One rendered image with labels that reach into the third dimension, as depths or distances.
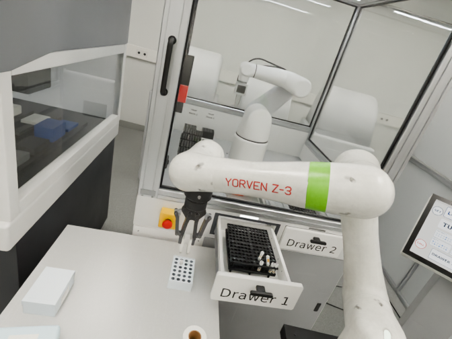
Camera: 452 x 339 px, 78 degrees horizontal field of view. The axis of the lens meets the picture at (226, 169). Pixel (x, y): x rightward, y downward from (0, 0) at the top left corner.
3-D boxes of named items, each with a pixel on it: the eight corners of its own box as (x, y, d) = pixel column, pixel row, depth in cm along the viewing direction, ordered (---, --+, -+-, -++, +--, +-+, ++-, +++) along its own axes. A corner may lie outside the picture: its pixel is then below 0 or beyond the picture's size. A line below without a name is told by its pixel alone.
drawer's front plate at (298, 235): (337, 257, 129) (347, 239, 125) (278, 247, 125) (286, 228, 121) (335, 255, 131) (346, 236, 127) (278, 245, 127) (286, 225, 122)
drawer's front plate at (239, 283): (292, 310, 96) (304, 287, 91) (209, 299, 91) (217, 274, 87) (291, 305, 97) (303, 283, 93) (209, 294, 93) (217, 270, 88)
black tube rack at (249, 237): (272, 281, 103) (278, 268, 100) (226, 274, 100) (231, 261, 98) (262, 241, 123) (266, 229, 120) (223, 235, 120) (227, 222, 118)
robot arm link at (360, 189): (383, 208, 69) (392, 160, 65) (395, 233, 58) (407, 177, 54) (306, 198, 75) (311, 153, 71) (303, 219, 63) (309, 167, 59)
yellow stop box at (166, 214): (175, 231, 114) (178, 216, 111) (157, 228, 113) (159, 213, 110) (176, 223, 119) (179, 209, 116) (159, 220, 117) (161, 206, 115)
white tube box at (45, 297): (54, 317, 80) (54, 305, 78) (21, 313, 78) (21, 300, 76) (74, 282, 91) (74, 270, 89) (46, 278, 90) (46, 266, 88)
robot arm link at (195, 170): (306, 196, 74) (311, 155, 70) (303, 216, 64) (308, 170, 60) (181, 180, 84) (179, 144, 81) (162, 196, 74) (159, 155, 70)
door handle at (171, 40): (165, 99, 91) (175, 36, 84) (157, 97, 91) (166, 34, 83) (167, 96, 96) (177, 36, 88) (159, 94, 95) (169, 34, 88)
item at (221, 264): (288, 302, 97) (294, 289, 94) (215, 292, 93) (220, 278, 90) (266, 229, 133) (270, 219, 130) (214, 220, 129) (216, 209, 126)
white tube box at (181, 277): (190, 292, 99) (192, 284, 98) (166, 288, 98) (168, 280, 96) (193, 266, 110) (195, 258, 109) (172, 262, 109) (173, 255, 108)
